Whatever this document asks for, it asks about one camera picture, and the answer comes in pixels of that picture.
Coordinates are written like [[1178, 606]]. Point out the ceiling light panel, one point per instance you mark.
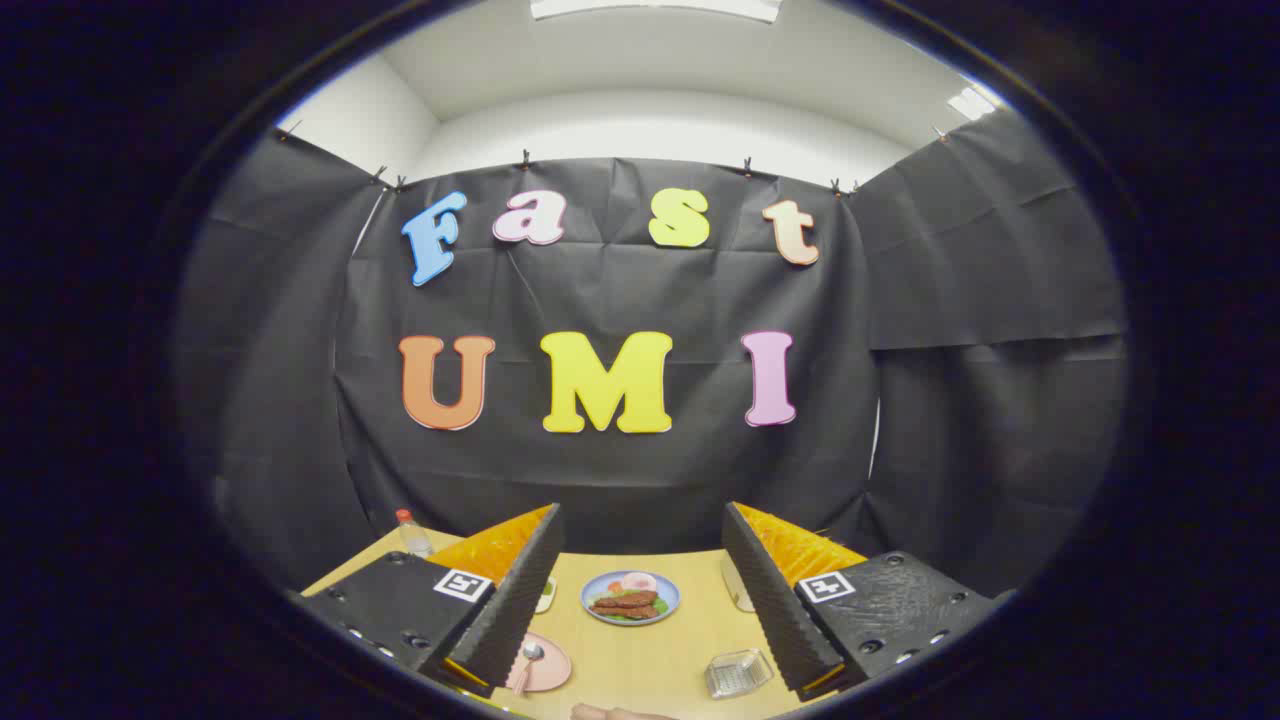
[[655, 8]]

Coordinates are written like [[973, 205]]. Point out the white toaster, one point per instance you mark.
[[736, 585]]

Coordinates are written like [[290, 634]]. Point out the brown grilled meat strip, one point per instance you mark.
[[622, 611], [625, 599]]

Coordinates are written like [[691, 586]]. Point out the pink ham slice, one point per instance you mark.
[[640, 582]]

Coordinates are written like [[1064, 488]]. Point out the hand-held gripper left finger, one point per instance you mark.
[[515, 600]]

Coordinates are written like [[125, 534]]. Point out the clear water bottle red label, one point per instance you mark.
[[412, 535]]

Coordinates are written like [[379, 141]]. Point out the blue plate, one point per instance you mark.
[[668, 600]]

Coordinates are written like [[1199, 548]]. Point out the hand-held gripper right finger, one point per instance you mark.
[[775, 600]]

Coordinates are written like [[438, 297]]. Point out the white divided tray with beans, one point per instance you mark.
[[546, 595]]

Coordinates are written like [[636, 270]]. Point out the pink plate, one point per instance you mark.
[[552, 668]]

